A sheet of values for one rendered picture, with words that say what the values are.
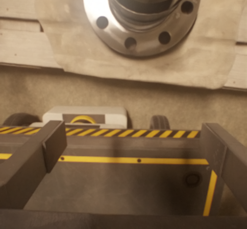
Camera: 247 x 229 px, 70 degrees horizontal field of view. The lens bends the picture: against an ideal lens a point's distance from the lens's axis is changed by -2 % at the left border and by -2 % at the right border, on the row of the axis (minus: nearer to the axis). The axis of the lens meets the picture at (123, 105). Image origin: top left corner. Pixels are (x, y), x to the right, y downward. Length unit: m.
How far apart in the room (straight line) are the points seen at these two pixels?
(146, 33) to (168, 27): 0.05
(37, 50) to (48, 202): 0.39
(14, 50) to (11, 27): 0.07
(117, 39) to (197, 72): 0.22
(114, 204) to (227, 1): 0.54
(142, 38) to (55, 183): 0.38
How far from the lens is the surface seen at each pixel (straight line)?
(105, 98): 0.67
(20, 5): 0.58
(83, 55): 0.49
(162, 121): 0.57
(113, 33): 0.45
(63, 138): 0.17
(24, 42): 0.57
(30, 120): 0.73
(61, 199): 0.48
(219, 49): 0.53
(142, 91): 0.66
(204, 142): 0.17
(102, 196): 0.45
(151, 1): 0.26
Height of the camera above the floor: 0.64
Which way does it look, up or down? 72 degrees down
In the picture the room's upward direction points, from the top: 174 degrees counter-clockwise
